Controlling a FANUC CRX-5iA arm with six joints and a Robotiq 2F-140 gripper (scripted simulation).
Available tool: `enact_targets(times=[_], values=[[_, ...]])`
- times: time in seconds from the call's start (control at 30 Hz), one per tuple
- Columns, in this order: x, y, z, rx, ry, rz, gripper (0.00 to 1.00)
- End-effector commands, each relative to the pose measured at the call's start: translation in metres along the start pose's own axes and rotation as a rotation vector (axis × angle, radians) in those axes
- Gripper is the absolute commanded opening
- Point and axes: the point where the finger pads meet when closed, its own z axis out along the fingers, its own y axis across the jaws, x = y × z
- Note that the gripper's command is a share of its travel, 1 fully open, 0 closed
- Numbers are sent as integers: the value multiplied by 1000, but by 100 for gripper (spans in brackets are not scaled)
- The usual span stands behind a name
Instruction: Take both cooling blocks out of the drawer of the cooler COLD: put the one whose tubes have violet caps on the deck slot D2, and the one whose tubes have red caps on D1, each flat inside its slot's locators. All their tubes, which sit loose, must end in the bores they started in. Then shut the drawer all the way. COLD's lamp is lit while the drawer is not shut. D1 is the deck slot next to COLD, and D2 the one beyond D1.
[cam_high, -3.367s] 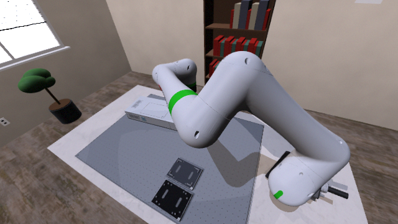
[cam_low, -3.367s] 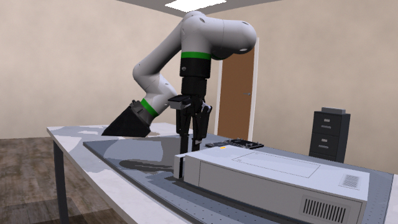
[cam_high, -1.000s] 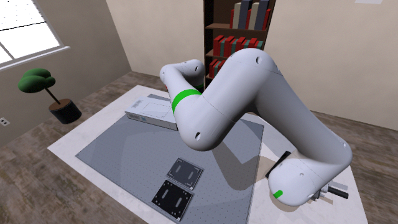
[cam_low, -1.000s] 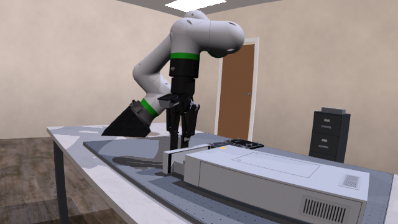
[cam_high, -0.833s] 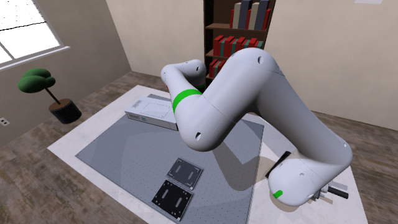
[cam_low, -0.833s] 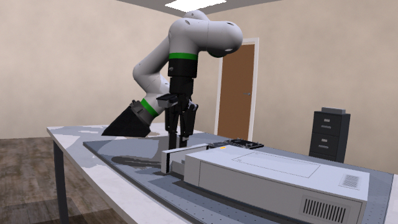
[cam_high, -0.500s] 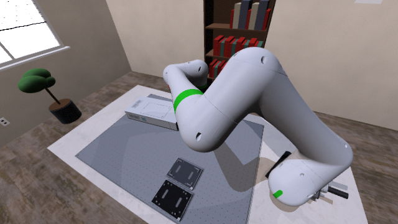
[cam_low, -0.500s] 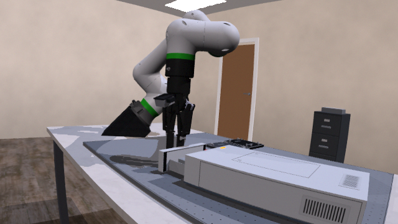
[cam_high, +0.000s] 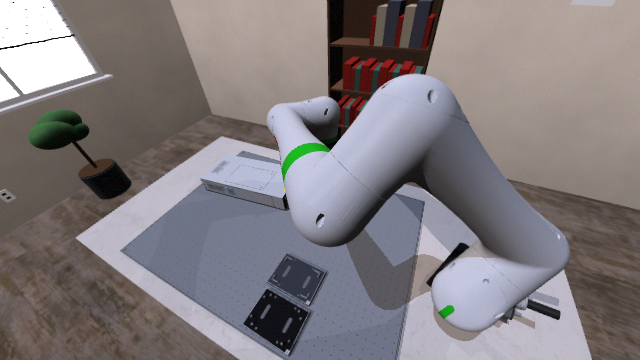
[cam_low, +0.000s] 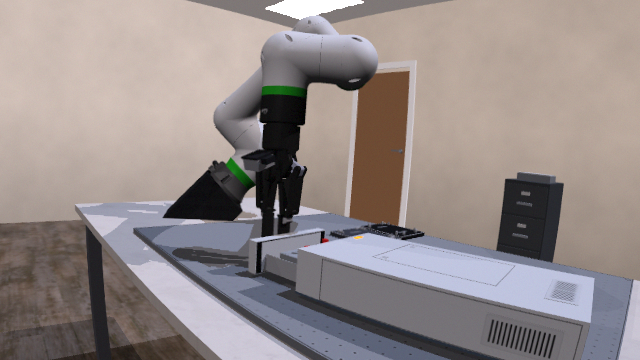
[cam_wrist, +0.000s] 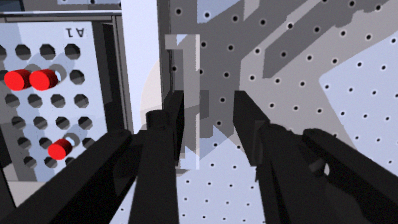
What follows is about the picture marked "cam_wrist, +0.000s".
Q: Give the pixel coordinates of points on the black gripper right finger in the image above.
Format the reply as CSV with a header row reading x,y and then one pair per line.
x,y
360,190

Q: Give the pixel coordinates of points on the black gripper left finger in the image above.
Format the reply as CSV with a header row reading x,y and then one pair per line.
x,y
83,192

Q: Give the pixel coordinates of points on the grey flat base plate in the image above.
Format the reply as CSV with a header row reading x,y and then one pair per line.
x,y
325,64

